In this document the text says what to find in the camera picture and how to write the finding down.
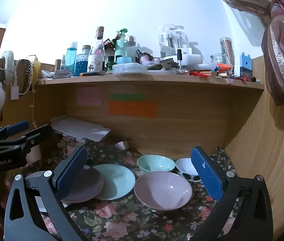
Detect dark floral cloth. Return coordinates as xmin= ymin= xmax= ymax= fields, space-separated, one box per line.
xmin=19 ymin=131 xmax=248 ymax=241

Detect blue liquid jar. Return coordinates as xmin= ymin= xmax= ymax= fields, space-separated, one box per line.
xmin=75 ymin=45 xmax=91 ymax=76

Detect mint green plate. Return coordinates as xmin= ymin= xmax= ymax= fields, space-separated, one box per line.
xmin=93 ymin=164 xmax=136 ymax=201

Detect mint green pump bottle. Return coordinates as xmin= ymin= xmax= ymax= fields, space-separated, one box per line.
xmin=114 ymin=28 xmax=128 ymax=61

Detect blue box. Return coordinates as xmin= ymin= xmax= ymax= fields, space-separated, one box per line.
xmin=240 ymin=52 xmax=253 ymax=77

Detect wooden shelf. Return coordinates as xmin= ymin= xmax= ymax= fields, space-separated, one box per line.
xmin=35 ymin=73 xmax=265 ymax=89

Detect white mug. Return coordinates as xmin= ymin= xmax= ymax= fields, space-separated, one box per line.
xmin=27 ymin=144 xmax=42 ymax=167

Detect white fluffy headband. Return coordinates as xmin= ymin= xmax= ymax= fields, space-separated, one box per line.
xmin=0 ymin=51 xmax=16 ymax=84

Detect clear plastic box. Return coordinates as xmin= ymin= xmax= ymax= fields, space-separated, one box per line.
xmin=112 ymin=63 xmax=149 ymax=75

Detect pink sticky note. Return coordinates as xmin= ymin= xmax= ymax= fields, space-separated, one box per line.
xmin=76 ymin=87 xmax=103 ymax=106

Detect clear tool packaging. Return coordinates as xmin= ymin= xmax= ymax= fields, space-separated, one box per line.
xmin=158 ymin=25 xmax=190 ymax=58

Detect purple plate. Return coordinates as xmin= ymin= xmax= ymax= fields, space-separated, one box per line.
xmin=25 ymin=167 xmax=105 ymax=204

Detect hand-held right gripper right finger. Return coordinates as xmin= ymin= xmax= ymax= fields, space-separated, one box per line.
xmin=191 ymin=146 xmax=281 ymax=241

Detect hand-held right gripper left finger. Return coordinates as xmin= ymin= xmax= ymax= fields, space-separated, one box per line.
xmin=4 ymin=146 xmax=88 ymax=241

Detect silver cap bottle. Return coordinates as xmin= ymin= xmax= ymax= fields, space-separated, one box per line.
xmin=124 ymin=36 xmax=136 ymax=58

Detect pink bowl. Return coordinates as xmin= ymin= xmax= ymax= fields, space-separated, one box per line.
xmin=134 ymin=171 xmax=193 ymax=211

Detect striped mauve curtain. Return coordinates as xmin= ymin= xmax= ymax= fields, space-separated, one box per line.
xmin=204 ymin=0 xmax=284 ymax=106

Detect dark beaded headband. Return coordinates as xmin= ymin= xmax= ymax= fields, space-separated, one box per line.
xmin=17 ymin=59 xmax=32 ymax=95

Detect clear tube of sticks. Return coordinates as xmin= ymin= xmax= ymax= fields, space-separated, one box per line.
xmin=219 ymin=37 xmax=235 ymax=67

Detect black cap dropper bottle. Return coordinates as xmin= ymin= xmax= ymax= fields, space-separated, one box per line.
xmin=177 ymin=49 xmax=184 ymax=71

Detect beaded string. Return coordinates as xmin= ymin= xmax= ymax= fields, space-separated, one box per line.
xmin=32 ymin=84 xmax=37 ymax=128

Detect mint green bowl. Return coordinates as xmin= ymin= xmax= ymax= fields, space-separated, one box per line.
xmin=136 ymin=155 xmax=176 ymax=174

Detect white cardboard box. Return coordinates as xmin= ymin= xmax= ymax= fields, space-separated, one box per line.
xmin=177 ymin=48 xmax=204 ymax=67

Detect white bowl with black spots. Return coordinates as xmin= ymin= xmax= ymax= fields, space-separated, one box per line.
xmin=175 ymin=158 xmax=202 ymax=182

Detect green sticky note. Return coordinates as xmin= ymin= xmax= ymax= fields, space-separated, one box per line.
xmin=110 ymin=94 xmax=145 ymax=101

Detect pink nail polish bottle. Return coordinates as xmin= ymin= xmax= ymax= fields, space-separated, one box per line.
xmin=137 ymin=50 xmax=150 ymax=66

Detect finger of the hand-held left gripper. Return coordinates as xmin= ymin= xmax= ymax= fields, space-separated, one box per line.
xmin=0 ymin=120 xmax=30 ymax=144
xmin=0 ymin=124 xmax=54 ymax=156

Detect dark green jar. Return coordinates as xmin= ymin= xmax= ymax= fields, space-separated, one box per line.
xmin=106 ymin=56 xmax=116 ymax=72

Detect clear glass bottle foil top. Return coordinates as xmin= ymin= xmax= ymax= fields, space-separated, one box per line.
xmin=88 ymin=26 xmax=105 ymax=72

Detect clear blue toner bottle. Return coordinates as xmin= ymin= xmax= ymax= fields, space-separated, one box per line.
xmin=66 ymin=41 xmax=78 ymax=74

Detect orange marker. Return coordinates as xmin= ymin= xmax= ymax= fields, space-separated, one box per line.
xmin=214 ymin=64 xmax=232 ymax=72

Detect white paper envelopes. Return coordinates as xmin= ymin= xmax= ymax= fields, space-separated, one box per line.
xmin=50 ymin=117 xmax=111 ymax=142

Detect yellow headband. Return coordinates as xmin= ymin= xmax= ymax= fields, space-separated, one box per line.
xmin=32 ymin=56 xmax=42 ymax=84

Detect glass jar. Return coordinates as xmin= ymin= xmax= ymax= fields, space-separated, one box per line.
xmin=211 ymin=53 xmax=230 ymax=71

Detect orange sticky note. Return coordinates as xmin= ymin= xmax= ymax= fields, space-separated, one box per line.
xmin=108 ymin=100 xmax=158 ymax=118

